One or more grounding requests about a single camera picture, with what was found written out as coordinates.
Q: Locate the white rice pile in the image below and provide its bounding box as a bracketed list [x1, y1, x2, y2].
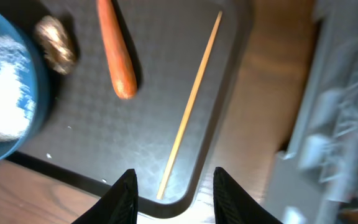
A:
[0, 35, 35, 141]

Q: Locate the orange carrot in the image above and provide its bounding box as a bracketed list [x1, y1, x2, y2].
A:
[96, 0, 137, 100]

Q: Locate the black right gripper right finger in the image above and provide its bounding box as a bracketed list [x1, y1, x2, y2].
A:
[213, 167, 282, 224]

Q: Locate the dark brown serving tray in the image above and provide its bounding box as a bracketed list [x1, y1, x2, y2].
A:
[0, 0, 253, 218]

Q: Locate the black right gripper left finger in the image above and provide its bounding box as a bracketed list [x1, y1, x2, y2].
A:
[72, 169, 139, 224]

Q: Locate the brown food scrap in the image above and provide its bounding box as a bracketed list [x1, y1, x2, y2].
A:
[34, 16, 77, 75]

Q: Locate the dark blue plate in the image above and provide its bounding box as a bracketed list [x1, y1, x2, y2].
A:
[0, 14, 50, 160]

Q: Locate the wooden chopstick outer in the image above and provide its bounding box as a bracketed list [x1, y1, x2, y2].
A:
[156, 11, 223, 200]

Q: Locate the grey dishwasher rack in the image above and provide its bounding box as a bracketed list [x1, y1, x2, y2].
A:
[263, 1, 358, 223]

